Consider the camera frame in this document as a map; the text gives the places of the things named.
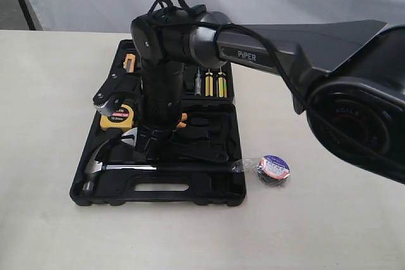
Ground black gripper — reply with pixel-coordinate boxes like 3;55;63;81
135;105;182;161

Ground adjustable wrench black handle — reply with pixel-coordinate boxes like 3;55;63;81
161;140;228;164

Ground claw hammer black handle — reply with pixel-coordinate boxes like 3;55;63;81
82;138;237;193

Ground black electrical tape roll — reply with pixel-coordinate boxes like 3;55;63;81
229;154;290;188

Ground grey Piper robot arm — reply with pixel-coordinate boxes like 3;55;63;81
130;8;404;183

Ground black plastic tool case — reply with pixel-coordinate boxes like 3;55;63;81
70;39;246;206

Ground yellow tape measure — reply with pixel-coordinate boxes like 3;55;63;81
99;104;134;132

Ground orange utility knife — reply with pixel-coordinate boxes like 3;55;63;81
123;53;136;73

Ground yellow black screwdriver left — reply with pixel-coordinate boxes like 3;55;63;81
205;69;214;97

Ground yellow black screwdriver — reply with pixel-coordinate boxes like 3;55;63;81
205;69;214;97
216;68;227;98

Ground yellow black screwdriver right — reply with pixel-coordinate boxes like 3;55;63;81
216;68;227;98

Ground orange handled pliers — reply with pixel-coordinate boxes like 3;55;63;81
177;113;188;129

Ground clear handled tester screwdriver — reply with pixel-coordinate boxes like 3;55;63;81
194;67;201;95

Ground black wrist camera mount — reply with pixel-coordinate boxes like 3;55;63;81
92;67;141;116

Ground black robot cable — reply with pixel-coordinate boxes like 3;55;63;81
147;0;405;173

